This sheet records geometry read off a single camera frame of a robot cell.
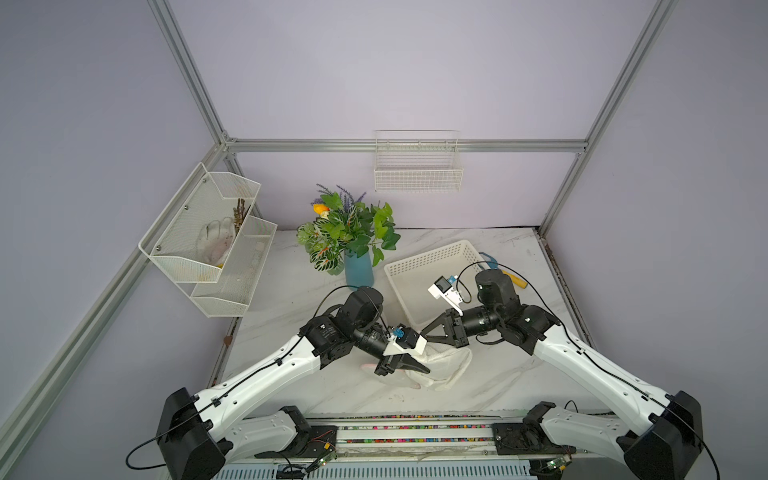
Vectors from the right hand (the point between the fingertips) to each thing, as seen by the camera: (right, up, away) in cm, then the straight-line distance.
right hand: (424, 339), depth 66 cm
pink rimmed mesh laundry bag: (+4, -3, -8) cm, 9 cm away
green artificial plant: (-20, +28, +12) cm, 36 cm away
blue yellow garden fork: (+29, +17, +41) cm, 53 cm away
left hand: (-1, -5, -4) cm, 6 cm away
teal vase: (-19, +14, +35) cm, 42 cm away
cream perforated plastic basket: (-1, +12, +38) cm, 40 cm away
